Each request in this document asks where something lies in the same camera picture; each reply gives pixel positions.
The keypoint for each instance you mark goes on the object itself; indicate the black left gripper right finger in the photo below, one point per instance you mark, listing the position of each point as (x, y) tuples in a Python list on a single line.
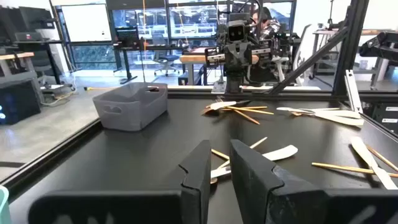
[(255, 193)]

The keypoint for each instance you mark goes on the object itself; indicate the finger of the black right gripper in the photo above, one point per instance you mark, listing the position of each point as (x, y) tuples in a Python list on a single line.
[(231, 57), (244, 57)]

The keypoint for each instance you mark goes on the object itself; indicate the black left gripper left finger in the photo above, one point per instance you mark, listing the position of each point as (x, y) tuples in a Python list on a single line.
[(196, 199)]

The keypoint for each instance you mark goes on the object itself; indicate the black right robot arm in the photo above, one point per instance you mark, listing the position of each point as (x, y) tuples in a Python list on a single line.
[(234, 82)]

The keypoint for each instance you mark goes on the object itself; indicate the black background robot arm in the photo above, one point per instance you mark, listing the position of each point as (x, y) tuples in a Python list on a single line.
[(379, 46)]

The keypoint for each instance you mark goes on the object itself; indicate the person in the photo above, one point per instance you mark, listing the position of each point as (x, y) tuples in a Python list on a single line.
[(267, 21)]

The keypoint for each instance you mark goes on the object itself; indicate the white chair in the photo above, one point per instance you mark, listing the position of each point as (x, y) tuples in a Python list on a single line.
[(300, 53)]

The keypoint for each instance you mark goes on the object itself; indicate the wooden top metal table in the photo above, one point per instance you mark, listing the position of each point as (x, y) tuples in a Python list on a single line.
[(323, 56)]

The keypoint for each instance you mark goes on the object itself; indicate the grey office chair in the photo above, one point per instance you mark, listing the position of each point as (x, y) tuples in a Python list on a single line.
[(166, 57)]

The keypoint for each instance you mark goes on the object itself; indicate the black desk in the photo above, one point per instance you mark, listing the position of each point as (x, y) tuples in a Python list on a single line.
[(126, 65)]

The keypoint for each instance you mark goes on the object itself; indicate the grey plastic bin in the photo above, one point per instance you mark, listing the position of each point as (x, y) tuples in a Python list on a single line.
[(130, 115)]

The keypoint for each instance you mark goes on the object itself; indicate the black monitor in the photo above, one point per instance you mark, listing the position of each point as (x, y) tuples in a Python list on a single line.
[(127, 37)]

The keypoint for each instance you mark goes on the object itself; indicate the black box white labels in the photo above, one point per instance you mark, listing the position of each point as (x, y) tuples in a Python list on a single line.
[(382, 113)]

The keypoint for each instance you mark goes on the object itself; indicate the white whiteboard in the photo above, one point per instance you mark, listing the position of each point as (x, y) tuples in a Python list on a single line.
[(87, 23)]

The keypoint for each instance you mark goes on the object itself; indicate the teal plastic bin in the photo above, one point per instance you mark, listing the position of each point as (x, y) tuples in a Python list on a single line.
[(3, 205)]

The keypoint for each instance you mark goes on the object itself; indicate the black computer tower blue lights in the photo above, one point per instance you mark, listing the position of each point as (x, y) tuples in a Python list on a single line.
[(21, 102)]

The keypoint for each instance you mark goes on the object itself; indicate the black storage rack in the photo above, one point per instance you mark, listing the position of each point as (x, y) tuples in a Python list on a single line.
[(31, 37)]

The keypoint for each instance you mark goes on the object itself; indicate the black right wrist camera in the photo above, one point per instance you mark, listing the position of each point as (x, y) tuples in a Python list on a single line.
[(237, 31)]

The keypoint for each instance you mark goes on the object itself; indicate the black aluminium table frame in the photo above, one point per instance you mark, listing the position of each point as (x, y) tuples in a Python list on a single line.
[(349, 46)]

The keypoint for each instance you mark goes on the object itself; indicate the silver frame bracket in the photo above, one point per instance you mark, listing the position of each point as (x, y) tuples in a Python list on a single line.
[(353, 90)]

